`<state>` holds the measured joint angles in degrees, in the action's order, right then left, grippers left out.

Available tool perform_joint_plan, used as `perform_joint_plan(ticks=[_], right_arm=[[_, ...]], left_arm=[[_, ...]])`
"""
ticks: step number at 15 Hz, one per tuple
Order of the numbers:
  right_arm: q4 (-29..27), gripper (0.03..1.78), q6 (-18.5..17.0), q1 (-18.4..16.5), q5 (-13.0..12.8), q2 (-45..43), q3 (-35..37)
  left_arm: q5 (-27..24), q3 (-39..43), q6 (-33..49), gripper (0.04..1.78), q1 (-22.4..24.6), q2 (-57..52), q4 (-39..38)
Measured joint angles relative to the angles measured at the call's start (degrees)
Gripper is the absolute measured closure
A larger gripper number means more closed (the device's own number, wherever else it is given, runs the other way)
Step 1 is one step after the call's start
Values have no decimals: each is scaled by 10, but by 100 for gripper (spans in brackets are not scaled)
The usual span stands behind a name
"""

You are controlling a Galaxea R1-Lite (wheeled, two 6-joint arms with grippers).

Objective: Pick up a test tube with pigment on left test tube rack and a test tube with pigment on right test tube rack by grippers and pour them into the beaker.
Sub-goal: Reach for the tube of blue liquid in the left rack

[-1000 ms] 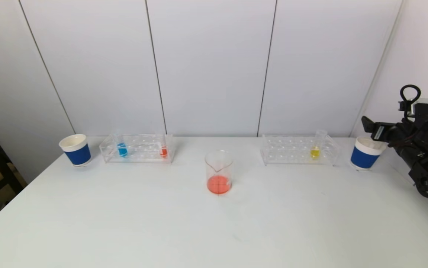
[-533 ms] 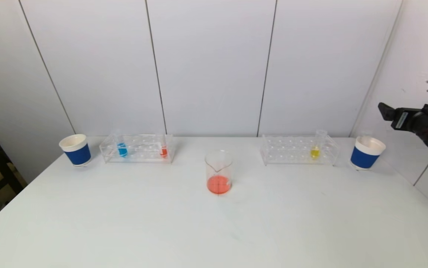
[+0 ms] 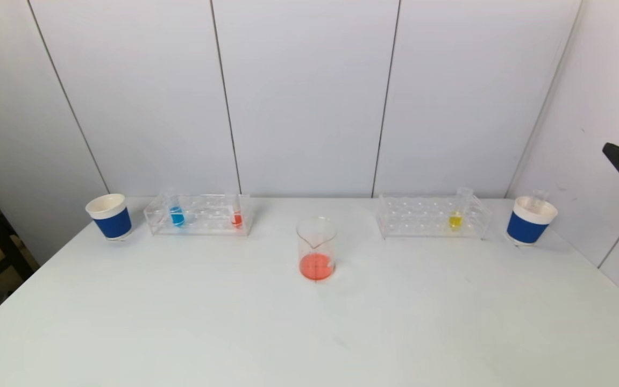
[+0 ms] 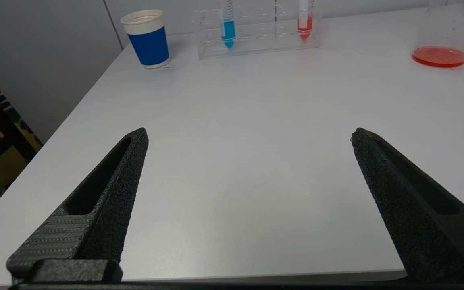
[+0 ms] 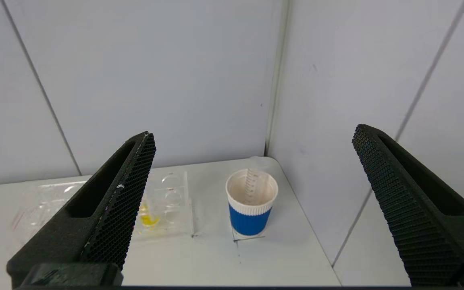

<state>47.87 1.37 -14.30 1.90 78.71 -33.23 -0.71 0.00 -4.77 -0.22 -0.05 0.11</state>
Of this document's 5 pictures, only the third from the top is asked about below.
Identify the clear acrylic test tube rack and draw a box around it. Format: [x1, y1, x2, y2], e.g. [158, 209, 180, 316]
[145, 194, 252, 237]
[376, 195, 492, 240]

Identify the clear glass beaker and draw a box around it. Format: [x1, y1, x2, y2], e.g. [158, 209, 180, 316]
[296, 216, 338, 282]

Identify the test tube with yellow pigment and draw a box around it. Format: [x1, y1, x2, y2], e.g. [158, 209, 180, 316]
[448, 188, 473, 231]

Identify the blue white paper cup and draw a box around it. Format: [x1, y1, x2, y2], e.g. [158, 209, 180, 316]
[86, 193, 133, 241]
[506, 197, 558, 247]

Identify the test tube with blue pigment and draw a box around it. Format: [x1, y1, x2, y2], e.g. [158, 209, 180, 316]
[168, 191, 186, 227]

